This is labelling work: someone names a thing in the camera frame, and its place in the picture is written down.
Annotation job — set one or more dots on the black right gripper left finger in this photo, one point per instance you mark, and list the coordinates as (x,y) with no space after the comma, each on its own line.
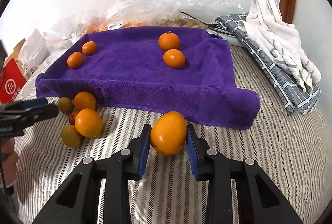
(77,198)

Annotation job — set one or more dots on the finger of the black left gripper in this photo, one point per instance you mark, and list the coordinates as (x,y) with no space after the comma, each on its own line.
(36,114)
(22,105)

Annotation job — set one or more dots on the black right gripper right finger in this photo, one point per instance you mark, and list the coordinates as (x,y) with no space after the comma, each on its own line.
(259,200)

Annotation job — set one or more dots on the large glossy orange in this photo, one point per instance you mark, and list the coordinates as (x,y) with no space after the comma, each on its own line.
(168,135)

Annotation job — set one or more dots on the orange mandarin with stem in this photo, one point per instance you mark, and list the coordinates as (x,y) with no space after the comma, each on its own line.
(169,41)

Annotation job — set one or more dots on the clear bag of brown fruits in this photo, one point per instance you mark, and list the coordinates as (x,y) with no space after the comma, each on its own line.
(195,13)

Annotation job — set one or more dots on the red paper bag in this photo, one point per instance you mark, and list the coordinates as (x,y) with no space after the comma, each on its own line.
(12,81)

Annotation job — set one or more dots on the small red fruit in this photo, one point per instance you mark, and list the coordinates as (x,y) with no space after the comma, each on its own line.
(72,117)

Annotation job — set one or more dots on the white plastic bag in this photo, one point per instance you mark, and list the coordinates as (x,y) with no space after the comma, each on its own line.
(33,52)

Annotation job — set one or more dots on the striped bed cover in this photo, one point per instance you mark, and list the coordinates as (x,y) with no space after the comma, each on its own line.
(277,171)

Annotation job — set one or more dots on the small oval orange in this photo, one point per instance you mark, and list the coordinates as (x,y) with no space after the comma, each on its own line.
(89,48)
(75,60)

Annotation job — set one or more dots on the purple fleece towel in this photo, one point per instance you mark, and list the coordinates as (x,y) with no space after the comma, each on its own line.
(127,71)

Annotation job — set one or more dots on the grey checked cloth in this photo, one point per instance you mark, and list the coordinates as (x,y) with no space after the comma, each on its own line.
(293,98)

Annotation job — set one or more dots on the clear bag of oranges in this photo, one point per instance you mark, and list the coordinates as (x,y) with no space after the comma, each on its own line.
(129,13)

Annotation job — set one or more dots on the small orange mandarin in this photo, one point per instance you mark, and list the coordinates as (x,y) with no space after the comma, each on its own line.
(174,58)

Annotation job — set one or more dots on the white striped towel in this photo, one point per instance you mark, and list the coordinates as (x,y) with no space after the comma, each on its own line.
(281,42)

